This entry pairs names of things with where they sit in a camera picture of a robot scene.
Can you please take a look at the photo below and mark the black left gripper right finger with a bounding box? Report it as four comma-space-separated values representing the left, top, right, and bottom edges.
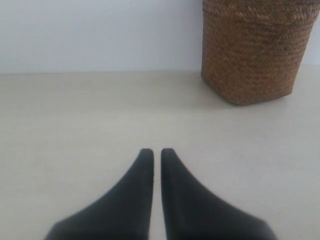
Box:
161, 148, 277, 240

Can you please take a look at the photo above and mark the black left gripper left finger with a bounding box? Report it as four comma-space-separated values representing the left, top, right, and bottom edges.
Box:
45, 148, 154, 240

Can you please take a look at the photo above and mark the brown woven wicker basket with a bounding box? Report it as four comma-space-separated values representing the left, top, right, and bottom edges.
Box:
201, 0, 320, 105

